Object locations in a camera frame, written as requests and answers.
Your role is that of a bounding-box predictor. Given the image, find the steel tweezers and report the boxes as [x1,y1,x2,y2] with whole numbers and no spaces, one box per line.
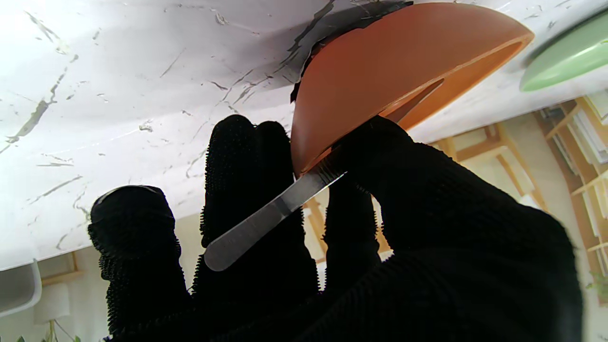
[203,78,445,272]

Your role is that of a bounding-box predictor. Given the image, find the orange bowl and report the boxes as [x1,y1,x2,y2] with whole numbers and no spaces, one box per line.
[291,2,535,179]

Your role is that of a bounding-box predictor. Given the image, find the green round dish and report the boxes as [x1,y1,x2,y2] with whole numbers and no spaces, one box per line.
[519,9,608,92]

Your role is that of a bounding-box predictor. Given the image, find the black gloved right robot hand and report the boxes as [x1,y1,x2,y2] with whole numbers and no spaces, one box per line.
[88,114,585,342]

